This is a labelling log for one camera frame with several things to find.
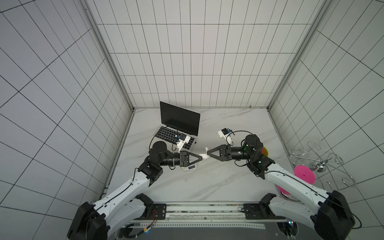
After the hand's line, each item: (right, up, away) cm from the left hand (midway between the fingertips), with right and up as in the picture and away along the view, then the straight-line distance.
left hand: (198, 161), depth 66 cm
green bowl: (+42, -1, +24) cm, 49 cm away
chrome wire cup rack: (+50, +2, -6) cm, 50 cm away
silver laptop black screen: (-13, +15, +44) cm, 48 cm away
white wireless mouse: (+3, +3, -1) cm, 4 cm away
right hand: (+3, +2, -2) cm, 4 cm away
